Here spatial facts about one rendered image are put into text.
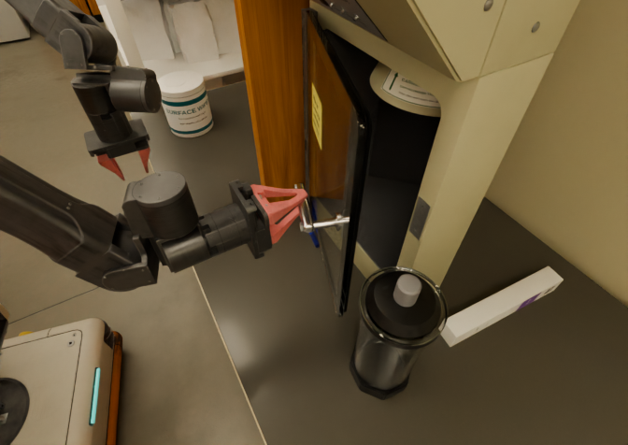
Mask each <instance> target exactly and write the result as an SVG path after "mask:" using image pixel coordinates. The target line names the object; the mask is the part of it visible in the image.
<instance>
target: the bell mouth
mask: <svg viewBox="0 0 628 445"><path fill-rule="evenodd" d="M370 85H371V87H372V89H373V91H374V92H375V93H376V94H377V95H378V96H379V97H380V98H381V99H383V100H384V101H386V102H387V103H389V104H391V105H392V106H395V107H397V108H401V109H402V110H405V111H408V112H412V113H416V114H420V115H425V116H432V117H441V108H440V105H439V103H438V100H437V99H436V98H435V96H433V95H432V94H431V93H429V92H427V91H425V90H424V89H423V88H422V87H420V86H418V85H417V84H415V83H414V82H412V81H410V80H409V79H407V78H405V77H403V76H402V75H400V74H399V73H397V72H395V71H394V70H392V69H391V68H389V67H388V66H386V65H385V64H383V63H381V62H378V64H377V65H376V67H375V69H374V70H373V72H372V74H371V76H370Z"/></svg>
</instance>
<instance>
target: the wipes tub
mask: <svg viewBox="0 0 628 445"><path fill-rule="evenodd" d="M157 82H158V83H159V86H160V89H161V93H162V105H163V108H164V113H165V116H166V118H167V120H168V123H169V126H170V128H171V131H172V133H173V134H175V135H176V136H180V137H196V136H201V135H203V134H205V133H207V132H208V131H209V130H210V129H211V128H212V126H213V119H212V114H211V110H210V106H209V102H208V98H207V90H206V86H205V83H204V79H203V77H202V76H201V75H200V74H199V73H196V72H192V71H177V72H172V73H169V74H166V75H164V76H162V77H160V78H159V79H158V80H157Z"/></svg>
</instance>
